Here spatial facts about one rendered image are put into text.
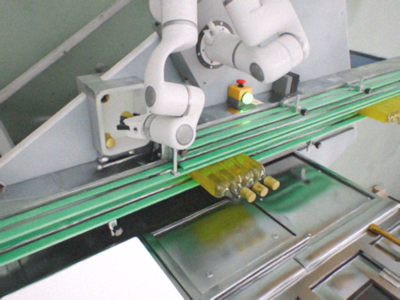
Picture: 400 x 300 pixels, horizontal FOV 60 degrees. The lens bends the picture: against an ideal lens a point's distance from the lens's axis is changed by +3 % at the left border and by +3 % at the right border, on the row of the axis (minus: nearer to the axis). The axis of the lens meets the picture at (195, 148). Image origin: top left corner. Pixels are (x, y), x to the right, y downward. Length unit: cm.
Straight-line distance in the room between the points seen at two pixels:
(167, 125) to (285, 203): 79
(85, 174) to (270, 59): 68
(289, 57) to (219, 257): 63
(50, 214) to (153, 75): 53
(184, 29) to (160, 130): 23
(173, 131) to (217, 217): 57
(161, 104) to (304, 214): 85
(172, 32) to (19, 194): 66
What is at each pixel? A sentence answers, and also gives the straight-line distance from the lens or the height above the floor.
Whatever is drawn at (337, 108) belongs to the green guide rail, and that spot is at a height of 94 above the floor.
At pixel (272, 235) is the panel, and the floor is 124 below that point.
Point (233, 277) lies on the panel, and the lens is 109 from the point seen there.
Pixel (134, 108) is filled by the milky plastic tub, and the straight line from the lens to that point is 121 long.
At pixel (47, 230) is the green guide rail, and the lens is 114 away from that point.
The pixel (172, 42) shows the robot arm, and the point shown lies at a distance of 79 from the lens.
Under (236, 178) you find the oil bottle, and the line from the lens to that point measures 121.
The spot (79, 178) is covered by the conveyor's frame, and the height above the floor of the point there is 83.
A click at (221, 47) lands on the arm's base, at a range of 110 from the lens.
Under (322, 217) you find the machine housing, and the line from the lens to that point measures 143.
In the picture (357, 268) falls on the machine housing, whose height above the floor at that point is 147.
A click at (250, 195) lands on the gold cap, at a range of 116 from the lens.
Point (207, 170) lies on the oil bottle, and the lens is 122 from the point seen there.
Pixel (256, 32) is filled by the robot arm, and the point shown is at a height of 112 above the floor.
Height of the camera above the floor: 177
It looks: 43 degrees down
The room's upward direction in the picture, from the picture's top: 126 degrees clockwise
